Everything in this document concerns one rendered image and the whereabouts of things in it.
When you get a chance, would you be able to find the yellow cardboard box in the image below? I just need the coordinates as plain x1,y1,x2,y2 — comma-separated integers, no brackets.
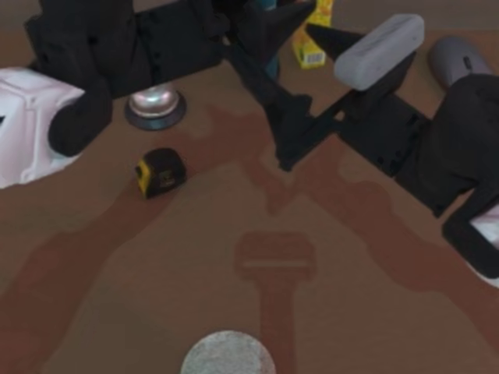
291,0,334,71

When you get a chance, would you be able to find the silver call bell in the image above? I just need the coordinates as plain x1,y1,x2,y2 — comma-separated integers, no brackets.
124,83,187,132

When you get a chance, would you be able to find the grey computer mouse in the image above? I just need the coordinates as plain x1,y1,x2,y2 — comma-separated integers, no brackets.
427,36,494,89

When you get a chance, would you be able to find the black and yellow tape measure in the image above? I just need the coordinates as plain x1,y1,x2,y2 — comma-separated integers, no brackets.
133,146,189,200

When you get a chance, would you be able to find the grey round disc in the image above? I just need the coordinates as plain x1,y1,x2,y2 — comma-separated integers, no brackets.
180,330,277,374

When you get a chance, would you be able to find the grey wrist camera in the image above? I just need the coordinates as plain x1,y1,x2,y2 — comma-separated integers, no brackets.
334,13,426,93

